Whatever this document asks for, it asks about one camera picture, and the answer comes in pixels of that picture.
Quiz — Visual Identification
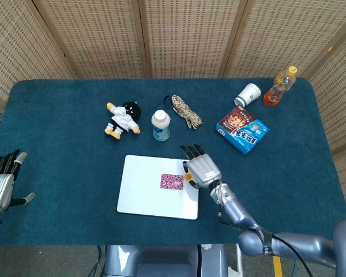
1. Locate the black head plush doll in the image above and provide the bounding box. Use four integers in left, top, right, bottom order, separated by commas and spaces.
104, 100, 141, 141

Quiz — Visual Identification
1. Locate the blue snack box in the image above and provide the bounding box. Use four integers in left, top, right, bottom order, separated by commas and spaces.
215, 105, 270, 156

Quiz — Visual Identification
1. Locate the white rectangular board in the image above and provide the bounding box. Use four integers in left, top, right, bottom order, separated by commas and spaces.
116, 155, 201, 220

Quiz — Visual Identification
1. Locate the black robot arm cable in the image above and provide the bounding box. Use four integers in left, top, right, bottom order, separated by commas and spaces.
217, 212, 315, 277

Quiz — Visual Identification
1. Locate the bamboo folding screen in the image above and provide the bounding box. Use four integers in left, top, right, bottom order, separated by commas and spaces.
0, 0, 346, 185

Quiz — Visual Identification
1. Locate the orange drink bottle yellow cap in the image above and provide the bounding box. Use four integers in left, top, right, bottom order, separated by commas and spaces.
263, 66, 298, 107

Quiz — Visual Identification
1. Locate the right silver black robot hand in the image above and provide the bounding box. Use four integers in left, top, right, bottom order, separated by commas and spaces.
180, 143, 222, 190

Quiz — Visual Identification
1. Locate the teal felt table cloth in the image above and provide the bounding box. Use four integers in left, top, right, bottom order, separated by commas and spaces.
0, 77, 346, 246

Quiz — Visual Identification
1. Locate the pink patterned card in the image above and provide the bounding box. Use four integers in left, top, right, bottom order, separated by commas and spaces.
160, 173, 185, 191

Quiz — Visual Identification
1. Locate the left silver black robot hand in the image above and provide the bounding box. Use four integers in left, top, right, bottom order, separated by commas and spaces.
0, 149, 36, 214

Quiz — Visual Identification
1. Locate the white paper cup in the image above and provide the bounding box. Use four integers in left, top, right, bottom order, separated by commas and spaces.
234, 83, 262, 107

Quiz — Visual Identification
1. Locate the beige braided rope bundle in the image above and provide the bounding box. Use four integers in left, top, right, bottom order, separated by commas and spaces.
171, 95, 204, 130

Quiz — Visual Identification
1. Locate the white milk bottle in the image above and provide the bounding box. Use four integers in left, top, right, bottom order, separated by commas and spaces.
151, 109, 171, 142

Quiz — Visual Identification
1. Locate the grey robot torso base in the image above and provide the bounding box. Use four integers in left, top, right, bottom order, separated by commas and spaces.
103, 244, 228, 277

